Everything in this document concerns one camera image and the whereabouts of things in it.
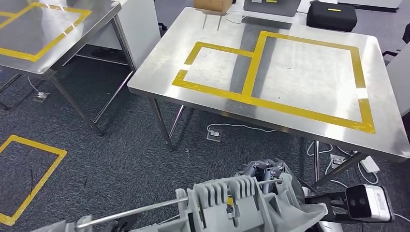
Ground black robot foot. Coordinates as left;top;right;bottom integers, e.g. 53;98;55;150
110;217;138;232

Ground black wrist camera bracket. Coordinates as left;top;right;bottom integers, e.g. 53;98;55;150
304;192;351;225

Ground silver wheel hubcap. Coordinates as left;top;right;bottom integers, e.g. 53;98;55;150
30;174;329;232

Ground steel workbench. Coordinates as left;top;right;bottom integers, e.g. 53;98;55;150
127;6;410;194
0;0;139;137

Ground black office chair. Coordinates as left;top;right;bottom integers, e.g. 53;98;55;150
382;22;410;65

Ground white desk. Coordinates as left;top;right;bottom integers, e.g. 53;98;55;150
386;44;410;117
86;0;161;71

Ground floor power outlet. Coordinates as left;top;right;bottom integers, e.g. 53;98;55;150
32;92;51;103
206;128;223;143
330;154;347;169

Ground black zip case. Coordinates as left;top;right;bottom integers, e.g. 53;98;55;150
306;0;358;33

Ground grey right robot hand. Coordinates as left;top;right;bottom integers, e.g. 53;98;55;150
235;159;306;203

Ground yellow floor tape square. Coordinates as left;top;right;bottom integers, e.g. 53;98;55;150
0;134;68;227

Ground white floor cable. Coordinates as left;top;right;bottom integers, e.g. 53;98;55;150
206;123;278;133

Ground brown cardboard box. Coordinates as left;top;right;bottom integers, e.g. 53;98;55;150
193;0;233;15

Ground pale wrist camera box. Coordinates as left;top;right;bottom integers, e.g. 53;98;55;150
345;184;394;223

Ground yellow workbench tape outline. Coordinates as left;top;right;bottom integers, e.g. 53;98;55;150
171;30;376;134
0;2;93;62

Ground grey laptop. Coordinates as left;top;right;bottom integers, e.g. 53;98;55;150
243;0;302;17

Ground white power adapter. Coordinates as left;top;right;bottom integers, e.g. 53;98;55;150
359;156;380;174

